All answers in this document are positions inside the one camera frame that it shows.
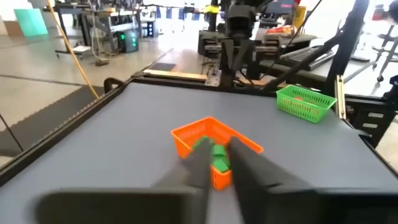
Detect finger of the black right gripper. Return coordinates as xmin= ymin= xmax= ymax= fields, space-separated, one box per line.
xmin=220 ymin=38 xmax=238 ymax=72
xmin=232 ymin=39 xmax=255 ymax=72

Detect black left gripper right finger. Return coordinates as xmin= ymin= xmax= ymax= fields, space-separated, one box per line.
xmin=228 ymin=136 xmax=315 ymax=224

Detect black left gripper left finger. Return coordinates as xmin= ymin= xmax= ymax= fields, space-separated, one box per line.
xmin=151 ymin=136 xmax=216 ymax=194

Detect green rectangular wooden block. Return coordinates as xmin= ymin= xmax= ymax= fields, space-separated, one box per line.
xmin=212 ymin=155 xmax=231 ymax=174

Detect dark green rectangular block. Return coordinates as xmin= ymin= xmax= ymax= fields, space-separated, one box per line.
xmin=192 ymin=136 xmax=215 ymax=150

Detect green wooden cube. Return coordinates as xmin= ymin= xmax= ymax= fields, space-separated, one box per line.
xmin=213 ymin=144 xmax=228 ymax=158

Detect orange plastic basket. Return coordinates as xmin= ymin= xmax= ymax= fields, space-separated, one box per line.
xmin=170 ymin=116 xmax=265 ymax=192

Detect colourful snack bag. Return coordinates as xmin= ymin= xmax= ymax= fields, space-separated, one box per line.
xmin=266 ymin=24 xmax=297 ymax=35

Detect dark grey desk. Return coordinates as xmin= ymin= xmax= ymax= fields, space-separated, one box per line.
xmin=264 ymin=32 xmax=318 ymax=47

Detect light wooden side board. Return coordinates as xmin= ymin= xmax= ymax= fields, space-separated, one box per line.
xmin=142 ymin=68 xmax=208 ymax=83

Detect yellow cylindrical container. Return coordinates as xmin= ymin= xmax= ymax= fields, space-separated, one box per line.
xmin=292 ymin=5 xmax=308 ymax=29

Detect black hazard-striped floor mat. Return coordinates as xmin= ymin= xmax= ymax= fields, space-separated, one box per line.
xmin=0 ymin=85 xmax=105 ymax=156
xmin=149 ymin=62 xmax=177 ymax=72

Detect green plastic basket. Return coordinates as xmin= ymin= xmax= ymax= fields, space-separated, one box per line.
xmin=275 ymin=84 xmax=338 ymax=124

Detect black computer green lights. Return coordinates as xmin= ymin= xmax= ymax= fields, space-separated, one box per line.
xmin=114 ymin=29 xmax=140 ymax=54

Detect black office chair base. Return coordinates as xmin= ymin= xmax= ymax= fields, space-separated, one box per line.
xmin=371 ymin=24 xmax=398 ymax=83

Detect white rolling stand base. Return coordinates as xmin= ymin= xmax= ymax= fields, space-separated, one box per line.
xmin=71 ymin=45 xmax=92 ymax=54

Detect teal foam board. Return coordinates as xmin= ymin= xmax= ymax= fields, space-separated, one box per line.
xmin=13 ymin=7 xmax=49 ymax=39

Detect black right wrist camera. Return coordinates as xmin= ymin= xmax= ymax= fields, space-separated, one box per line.
xmin=226 ymin=2 xmax=257 ymax=25

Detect silver metal bracket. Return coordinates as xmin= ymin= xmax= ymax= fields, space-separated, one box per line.
xmin=204 ymin=73 xmax=222 ymax=88

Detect black diagonal frame brace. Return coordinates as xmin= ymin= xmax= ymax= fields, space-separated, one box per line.
xmin=263 ymin=37 xmax=343 ymax=93

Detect silver aluminium extrusion post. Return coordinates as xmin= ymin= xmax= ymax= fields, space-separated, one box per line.
xmin=333 ymin=74 xmax=346 ymax=121

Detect black metal table frame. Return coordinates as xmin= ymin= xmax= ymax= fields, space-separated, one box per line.
xmin=0 ymin=0 xmax=398 ymax=187

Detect yellow cable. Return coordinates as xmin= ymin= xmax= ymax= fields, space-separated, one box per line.
xmin=45 ymin=0 xmax=101 ymax=100

